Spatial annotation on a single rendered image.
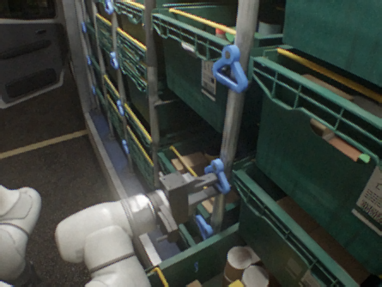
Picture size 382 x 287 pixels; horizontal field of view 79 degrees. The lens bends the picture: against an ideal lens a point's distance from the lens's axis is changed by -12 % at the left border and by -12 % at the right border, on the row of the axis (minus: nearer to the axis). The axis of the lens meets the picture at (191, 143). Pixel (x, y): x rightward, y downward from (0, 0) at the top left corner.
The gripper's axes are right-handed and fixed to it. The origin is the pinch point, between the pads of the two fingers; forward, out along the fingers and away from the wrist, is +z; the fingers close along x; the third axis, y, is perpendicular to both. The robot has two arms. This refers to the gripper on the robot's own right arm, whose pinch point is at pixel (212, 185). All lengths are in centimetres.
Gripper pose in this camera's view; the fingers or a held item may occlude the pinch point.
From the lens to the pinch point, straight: 66.3
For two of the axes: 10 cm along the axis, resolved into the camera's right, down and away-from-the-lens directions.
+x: 0.0, 8.3, 5.6
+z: 8.7, -2.8, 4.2
